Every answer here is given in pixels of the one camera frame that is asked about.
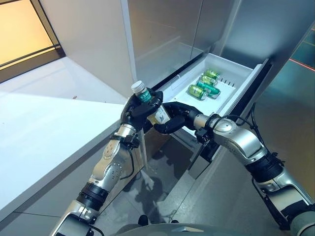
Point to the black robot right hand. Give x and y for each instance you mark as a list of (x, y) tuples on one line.
[(182, 113)]

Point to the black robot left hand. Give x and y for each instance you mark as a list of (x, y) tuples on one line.
[(137, 113)]

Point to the tea bottle with leaf label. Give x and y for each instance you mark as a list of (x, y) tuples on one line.
[(144, 96)]

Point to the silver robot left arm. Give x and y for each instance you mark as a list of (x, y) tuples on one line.
[(108, 162)]

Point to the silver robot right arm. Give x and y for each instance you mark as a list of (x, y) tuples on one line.
[(241, 140)]

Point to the low steel fridge drawer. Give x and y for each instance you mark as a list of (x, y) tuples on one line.
[(157, 145)]

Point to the fridge drawer with white bin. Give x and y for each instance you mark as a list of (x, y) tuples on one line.
[(221, 64)]

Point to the wide steel fridge door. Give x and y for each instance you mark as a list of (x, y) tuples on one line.
[(160, 37)]

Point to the narrow steel fridge door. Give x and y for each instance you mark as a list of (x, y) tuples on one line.
[(214, 24)]

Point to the green drink can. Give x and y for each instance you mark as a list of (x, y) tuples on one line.
[(197, 91), (208, 80), (212, 74)]

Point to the teal drink can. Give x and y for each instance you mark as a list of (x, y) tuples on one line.
[(211, 89)]

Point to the tall white side panel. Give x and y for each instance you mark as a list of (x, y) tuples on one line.
[(98, 37)]

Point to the white counter cabinet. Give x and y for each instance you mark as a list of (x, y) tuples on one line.
[(37, 135)]

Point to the gray robot torso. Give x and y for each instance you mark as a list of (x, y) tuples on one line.
[(172, 231)]

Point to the tall gray cabinet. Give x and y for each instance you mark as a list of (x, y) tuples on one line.
[(270, 29)]

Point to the red floor tape line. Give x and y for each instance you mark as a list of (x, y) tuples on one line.
[(302, 62)]

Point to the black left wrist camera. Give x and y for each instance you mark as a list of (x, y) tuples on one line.
[(131, 140)]

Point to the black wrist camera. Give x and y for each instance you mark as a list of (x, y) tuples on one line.
[(131, 140), (203, 135)]

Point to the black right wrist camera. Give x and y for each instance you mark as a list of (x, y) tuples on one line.
[(203, 135)]

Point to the orange glass window black frame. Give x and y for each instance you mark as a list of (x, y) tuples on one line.
[(19, 29)]

